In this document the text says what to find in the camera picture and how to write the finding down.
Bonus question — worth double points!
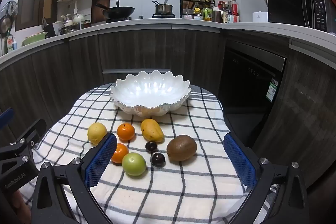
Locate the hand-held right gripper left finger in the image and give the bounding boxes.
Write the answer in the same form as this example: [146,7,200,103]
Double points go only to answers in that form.
[31,132,118,224]

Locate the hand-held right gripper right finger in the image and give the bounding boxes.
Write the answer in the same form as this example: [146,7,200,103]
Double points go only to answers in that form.
[223,133,309,224]

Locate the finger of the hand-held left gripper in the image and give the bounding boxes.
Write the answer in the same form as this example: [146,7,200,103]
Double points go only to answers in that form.
[12,118,47,147]
[0,108,14,131]

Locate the orange tangerine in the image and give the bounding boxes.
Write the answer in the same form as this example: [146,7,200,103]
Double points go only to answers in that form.
[111,143,130,164]
[117,123,136,142]

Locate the yellow lemon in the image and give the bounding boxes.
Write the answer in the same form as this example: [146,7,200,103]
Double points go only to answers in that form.
[87,122,108,145]

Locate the green apple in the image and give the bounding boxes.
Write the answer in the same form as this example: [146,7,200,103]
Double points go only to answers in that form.
[121,153,147,176]

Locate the dark purple plum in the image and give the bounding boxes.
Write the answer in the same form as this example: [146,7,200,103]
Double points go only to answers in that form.
[150,153,166,167]
[145,141,158,153]

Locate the yellow mango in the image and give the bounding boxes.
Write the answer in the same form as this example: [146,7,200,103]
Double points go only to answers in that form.
[141,119,165,142]

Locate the brown kiwi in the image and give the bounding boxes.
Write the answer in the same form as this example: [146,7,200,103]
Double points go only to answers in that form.
[166,135,197,162]

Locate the white scalloped ceramic bowl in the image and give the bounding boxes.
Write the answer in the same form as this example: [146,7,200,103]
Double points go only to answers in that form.
[110,70,192,117]

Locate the black white checked cloth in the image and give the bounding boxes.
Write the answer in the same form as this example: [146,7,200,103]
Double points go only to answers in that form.
[20,84,279,224]

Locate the black built-in dishwasher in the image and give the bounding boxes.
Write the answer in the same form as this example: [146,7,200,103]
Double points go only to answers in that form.
[218,39,287,135]

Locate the dark wood kitchen cabinets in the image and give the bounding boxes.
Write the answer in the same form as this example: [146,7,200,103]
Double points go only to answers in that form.
[0,26,336,188]

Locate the green plastic basin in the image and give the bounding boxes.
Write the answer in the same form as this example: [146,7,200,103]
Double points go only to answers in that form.
[21,31,49,46]

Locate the black knife block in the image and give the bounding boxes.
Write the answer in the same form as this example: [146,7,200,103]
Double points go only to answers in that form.
[42,18,57,37]

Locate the dark brown cutting board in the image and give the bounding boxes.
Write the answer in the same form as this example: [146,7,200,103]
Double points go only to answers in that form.
[91,0,111,24]

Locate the black wok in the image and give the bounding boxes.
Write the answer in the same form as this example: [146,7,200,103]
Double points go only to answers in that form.
[94,0,135,20]

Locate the dark soy sauce bottle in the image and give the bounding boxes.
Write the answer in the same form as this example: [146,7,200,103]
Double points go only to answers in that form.
[224,4,234,24]

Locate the white pitcher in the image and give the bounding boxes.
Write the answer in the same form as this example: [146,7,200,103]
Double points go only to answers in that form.
[212,6,223,23]

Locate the red label bottle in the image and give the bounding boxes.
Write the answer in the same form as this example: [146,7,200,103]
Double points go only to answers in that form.
[231,0,240,23]

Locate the steel saucepan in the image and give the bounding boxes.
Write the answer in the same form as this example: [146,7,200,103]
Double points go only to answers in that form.
[152,0,174,15]

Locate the black microwave oven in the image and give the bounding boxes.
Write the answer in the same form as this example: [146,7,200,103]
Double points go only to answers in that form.
[264,0,332,33]

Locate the black spice rack with jars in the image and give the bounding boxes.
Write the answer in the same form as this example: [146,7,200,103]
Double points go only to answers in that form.
[180,0,216,19]

